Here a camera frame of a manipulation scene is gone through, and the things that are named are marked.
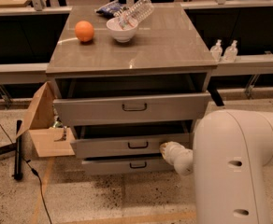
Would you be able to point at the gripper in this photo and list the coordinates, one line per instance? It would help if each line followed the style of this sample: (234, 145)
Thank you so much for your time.
(173, 149)

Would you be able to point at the grey drawer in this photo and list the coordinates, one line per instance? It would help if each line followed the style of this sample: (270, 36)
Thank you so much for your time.
(125, 165)
(133, 109)
(131, 139)

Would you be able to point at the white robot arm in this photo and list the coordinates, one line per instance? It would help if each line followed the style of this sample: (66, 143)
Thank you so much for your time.
(230, 149)

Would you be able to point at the grey top drawer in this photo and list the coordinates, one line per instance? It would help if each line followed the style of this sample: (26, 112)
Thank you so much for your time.
(133, 109)

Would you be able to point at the grey bottom drawer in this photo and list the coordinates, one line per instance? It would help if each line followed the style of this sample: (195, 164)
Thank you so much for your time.
(125, 165)

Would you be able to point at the grey drawer cabinet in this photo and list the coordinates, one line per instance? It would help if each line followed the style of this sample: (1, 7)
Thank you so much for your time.
(166, 56)

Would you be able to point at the left clear sanitizer bottle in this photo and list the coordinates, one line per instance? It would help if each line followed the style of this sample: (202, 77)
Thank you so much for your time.
(217, 50)

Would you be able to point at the clear sanitizer bottle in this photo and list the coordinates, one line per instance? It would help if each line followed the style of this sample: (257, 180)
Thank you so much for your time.
(217, 50)
(230, 53)

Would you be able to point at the right clear sanitizer bottle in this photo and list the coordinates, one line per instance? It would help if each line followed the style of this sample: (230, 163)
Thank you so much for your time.
(230, 53)

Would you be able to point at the brown cardboard box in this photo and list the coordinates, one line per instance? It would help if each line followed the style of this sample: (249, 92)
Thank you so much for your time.
(38, 121)

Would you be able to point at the white bowl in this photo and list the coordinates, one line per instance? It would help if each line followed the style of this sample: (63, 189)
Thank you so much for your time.
(122, 34)

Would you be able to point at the clear plastic bottle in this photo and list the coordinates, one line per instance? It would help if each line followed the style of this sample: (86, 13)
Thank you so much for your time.
(135, 14)

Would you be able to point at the orange ball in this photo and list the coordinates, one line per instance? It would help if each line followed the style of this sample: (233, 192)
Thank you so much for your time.
(84, 31)

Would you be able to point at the blue snack bag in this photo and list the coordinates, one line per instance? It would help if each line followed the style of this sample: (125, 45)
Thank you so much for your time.
(111, 9)

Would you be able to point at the black stand leg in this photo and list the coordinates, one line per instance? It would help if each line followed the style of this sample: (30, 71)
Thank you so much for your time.
(18, 159)

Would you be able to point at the grey metal rail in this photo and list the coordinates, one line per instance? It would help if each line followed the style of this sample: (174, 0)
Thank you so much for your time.
(28, 73)

